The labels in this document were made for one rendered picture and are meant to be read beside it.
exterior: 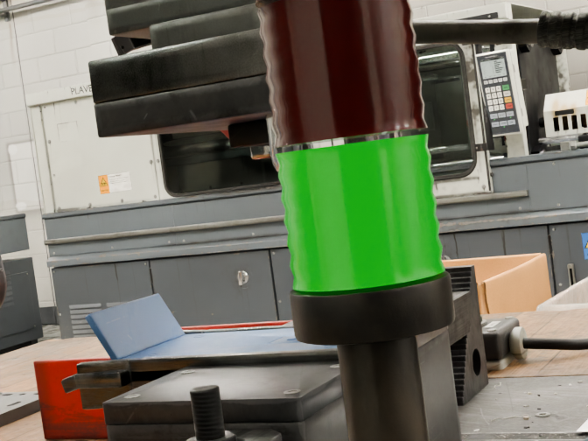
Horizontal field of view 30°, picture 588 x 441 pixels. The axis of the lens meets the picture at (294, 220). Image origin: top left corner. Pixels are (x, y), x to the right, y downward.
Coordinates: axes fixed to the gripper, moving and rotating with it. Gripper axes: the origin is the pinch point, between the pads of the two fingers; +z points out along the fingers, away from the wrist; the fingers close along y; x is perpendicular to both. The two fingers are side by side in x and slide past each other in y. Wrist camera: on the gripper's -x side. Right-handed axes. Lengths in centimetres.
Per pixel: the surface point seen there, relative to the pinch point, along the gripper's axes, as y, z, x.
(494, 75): 398, 24, 166
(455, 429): -10.4, 20.5, -13.7
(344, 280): -41, 4, -33
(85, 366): -23.2, 8.1, -2.2
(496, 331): 12.7, 22.5, -5.4
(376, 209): -40, 3, -34
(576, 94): 441, 50, 152
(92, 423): -10.2, 15.2, 15.5
